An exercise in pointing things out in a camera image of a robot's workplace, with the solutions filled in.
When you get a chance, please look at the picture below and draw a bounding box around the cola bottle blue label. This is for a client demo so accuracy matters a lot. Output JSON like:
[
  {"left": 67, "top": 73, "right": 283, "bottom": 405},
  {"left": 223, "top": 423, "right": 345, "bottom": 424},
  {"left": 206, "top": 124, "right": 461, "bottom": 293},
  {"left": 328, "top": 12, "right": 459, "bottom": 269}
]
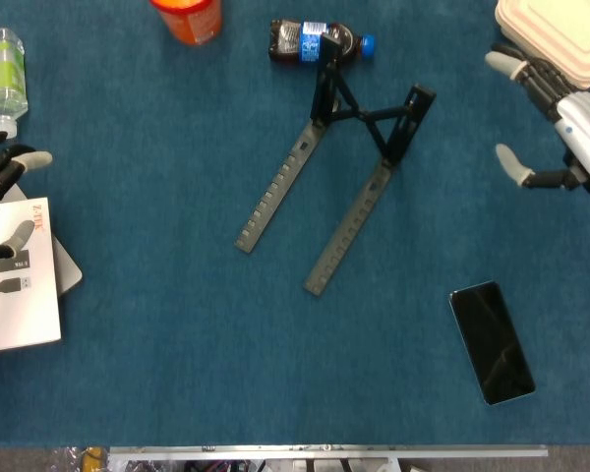
[{"left": 267, "top": 18, "right": 377, "bottom": 68}]

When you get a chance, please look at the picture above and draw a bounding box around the yellow tool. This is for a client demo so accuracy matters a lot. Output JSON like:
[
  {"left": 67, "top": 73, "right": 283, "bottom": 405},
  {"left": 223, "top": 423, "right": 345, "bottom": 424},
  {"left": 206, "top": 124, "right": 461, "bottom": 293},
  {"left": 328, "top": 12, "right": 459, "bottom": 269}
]
[{"left": 81, "top": 445, "right": 110, "bottom": 472}]

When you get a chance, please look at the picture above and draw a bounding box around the white product box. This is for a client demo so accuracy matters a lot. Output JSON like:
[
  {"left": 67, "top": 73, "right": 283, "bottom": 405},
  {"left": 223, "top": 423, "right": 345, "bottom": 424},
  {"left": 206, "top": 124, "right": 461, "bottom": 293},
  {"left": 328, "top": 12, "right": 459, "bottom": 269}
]
[{"left": 0, "top": 196, "right": 63, "bottom": 356}]

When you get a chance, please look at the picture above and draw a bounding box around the black folding laptop stand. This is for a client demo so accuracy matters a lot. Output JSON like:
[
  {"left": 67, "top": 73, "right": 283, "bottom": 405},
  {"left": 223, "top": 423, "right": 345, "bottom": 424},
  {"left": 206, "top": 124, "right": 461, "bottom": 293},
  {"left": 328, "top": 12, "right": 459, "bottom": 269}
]
[{"left": 233, "top": 32, "right": 438, "bottom": 298}]

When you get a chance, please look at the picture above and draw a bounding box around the orange red snack canister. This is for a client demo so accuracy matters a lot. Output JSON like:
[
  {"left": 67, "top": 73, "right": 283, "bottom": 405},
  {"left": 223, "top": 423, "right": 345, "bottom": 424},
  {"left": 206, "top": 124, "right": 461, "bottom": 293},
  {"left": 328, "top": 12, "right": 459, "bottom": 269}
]
[{"left": 148, "top": 0, "right": 224, "bottom": 47}]

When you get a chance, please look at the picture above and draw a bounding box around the clear plastic bag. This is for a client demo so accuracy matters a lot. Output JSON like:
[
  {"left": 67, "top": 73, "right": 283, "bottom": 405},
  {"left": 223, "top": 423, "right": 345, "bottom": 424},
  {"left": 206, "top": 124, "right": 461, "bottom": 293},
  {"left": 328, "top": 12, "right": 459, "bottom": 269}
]
[{"left": 48, "top": 445, "right": 86, "bottom": 472}]

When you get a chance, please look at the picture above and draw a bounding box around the bundle of cables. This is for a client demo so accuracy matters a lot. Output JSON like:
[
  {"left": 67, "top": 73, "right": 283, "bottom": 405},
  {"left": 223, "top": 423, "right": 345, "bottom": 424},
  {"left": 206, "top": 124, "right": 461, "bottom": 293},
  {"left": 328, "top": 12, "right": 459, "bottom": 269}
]
[{"left": 184, "top": 459, "right": 257, "bottom": 472}]

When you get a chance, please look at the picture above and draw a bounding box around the blue table cloth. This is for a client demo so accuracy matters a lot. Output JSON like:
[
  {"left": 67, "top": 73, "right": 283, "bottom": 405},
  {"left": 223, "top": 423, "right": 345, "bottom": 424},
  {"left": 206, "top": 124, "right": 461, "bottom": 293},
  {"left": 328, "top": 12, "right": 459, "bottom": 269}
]
[{"left": 0, "top": 0, "right": 590, "bottom": 449}]

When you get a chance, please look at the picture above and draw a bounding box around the silver aluminium rail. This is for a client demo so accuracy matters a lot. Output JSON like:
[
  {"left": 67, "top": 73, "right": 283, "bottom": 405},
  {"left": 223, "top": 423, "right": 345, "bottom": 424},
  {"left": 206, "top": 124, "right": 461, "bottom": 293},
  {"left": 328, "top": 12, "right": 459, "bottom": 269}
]
[{"left": 107, "top": 443, "right": 550, "bottom": 472}]

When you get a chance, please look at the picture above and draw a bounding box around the grey closed laptop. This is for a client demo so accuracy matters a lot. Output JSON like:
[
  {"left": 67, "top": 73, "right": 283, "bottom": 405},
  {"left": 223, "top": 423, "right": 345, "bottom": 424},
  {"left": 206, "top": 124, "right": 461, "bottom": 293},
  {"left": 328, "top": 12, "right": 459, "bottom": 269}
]
[{"left": 0, "top": 184, "right": 84, "bottom": 298}]

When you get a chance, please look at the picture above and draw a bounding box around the beige lidded food container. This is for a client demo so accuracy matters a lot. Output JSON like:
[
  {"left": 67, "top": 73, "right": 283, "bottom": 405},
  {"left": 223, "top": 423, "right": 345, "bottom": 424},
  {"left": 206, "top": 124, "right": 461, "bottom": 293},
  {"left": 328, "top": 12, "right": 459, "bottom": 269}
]
[{"left": 494, "top": 0, "right": 590, "bottom": 91}]

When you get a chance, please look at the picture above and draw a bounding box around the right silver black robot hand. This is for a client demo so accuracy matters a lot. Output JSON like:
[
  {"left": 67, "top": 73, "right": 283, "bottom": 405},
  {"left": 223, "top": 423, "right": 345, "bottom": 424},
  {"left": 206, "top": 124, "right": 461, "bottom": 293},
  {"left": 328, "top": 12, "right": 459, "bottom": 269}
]
[{"left": 484, "top": 41, "right": 590, "bottom": 201}]

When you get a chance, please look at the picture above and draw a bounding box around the clear bottle green label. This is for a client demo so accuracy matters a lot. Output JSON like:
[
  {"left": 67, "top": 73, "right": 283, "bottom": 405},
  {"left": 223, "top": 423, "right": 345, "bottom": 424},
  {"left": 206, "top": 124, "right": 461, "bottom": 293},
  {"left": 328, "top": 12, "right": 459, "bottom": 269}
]
[{"left": 0, "top": 27, "right": 30, "bottom": 140}]

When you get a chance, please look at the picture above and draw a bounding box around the black smartphone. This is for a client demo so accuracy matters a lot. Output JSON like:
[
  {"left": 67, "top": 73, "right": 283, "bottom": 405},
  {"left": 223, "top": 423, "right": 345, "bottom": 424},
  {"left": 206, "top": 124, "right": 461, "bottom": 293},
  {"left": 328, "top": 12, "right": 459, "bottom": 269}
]
[{"left": 447, "top": 280, "right": 538, "bottom": 407}]

